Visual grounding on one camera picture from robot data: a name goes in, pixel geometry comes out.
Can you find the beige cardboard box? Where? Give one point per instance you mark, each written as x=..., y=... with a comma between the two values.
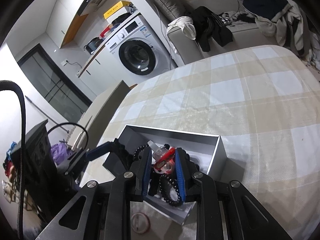
x=97, y=117

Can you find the checkered beige tablecloth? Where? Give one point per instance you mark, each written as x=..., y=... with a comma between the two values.
x=264, y=104

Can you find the dark glass door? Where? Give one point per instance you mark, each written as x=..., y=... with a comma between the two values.
x=54, y=86

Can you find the purple bag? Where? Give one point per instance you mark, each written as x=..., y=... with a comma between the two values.
x=60, y=152

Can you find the yellow cardboard box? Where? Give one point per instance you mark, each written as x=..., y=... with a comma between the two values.
x=115, y=8

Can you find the grey striped cushion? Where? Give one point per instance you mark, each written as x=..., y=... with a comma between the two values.
x=171, y=9

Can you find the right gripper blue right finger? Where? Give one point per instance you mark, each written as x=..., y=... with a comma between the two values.
x=201, y=189

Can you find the red clear hair clip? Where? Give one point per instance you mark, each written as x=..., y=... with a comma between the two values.
x=164, y=158

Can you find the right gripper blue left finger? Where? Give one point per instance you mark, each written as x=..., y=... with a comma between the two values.
x=132, y=186

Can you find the black jacket on sofa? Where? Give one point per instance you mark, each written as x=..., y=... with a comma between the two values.
x=209, y=25

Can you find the black cooking pot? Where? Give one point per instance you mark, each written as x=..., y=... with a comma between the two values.
x=92, y=46

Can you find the grey sofa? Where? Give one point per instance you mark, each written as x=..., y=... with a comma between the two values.
x=245, y=34

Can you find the white washing machine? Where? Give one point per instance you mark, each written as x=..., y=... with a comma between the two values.
x=139, y=52

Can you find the grey open box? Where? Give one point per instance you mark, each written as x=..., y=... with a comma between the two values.
x=204, y=150

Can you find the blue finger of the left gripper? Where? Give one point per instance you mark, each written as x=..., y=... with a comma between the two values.
x=100, y=151

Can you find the dark clothes pile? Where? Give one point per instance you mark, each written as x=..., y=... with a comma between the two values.
x=284, y=21

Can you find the white garment on armrest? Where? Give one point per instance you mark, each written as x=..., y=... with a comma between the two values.
x=185, y=23

